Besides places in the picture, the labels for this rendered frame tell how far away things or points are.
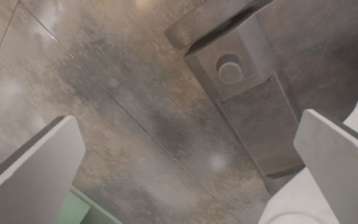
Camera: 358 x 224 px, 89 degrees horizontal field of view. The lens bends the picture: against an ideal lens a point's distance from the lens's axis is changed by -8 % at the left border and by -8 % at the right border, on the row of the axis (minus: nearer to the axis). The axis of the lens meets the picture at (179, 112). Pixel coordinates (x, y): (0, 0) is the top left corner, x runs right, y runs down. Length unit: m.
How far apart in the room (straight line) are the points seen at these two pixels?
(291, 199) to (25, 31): 0.86
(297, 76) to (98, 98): 0.62
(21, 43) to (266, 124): 0.83
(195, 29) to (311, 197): 0.29
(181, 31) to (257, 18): 0.13
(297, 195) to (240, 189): 0.66
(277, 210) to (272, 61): 0.26
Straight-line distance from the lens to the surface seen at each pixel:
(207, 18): 0.36
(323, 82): 0.46
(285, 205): 0.23
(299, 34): 0.41
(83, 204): 1.32
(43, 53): 0.84
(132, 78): 0.67
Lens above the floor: 0.56
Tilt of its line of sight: 56 degrees down
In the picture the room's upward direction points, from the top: 158 degrees counter-clockwise
